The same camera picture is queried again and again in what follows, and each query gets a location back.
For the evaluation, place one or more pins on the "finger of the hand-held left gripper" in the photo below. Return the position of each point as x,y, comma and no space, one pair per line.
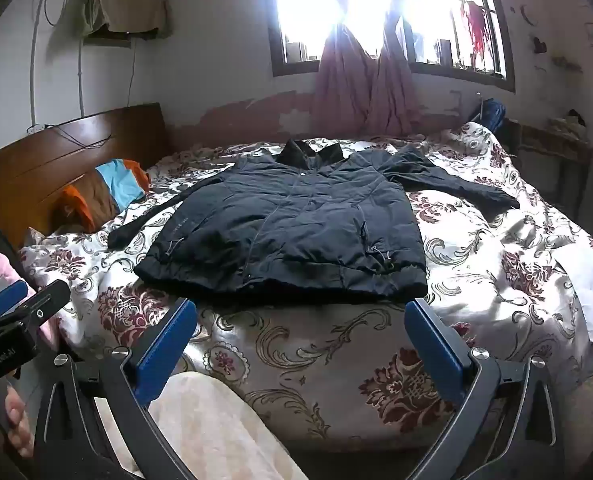
6,295
44,300

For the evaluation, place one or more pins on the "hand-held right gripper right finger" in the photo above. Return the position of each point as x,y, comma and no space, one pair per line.
439,350

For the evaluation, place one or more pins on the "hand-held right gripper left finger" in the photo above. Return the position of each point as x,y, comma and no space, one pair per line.
164,350

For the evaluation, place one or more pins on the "dark navy padded jacket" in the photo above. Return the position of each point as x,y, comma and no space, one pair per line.
286,220

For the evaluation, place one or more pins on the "red hanging clothes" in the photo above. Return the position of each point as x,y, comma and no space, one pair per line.
476,25

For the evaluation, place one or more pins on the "person's left hand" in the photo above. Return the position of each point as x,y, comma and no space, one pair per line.
17,420

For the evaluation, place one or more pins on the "cream fluffy cloth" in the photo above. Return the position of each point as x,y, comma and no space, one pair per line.
216,425

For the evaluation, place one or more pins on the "floral printed quilt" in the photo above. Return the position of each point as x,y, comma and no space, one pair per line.
326,360

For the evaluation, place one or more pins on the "wooden headboard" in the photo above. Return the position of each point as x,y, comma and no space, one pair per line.
51,170

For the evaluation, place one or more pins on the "orange blue brown pillow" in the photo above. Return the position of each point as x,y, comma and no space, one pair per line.
121,185

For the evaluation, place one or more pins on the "wooden side table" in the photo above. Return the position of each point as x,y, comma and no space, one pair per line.
551,152

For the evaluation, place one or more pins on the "blue bag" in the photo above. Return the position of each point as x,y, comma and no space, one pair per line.
493,115

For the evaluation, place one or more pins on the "dark framed window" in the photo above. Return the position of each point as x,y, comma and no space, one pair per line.
301,10

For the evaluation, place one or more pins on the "white wall socket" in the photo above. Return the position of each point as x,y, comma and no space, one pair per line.
37,129

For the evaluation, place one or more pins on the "cloth covered wall unit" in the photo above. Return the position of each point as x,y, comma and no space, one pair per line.
126,5

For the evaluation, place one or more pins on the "dark heart wall sticker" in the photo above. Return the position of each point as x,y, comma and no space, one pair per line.
540,45

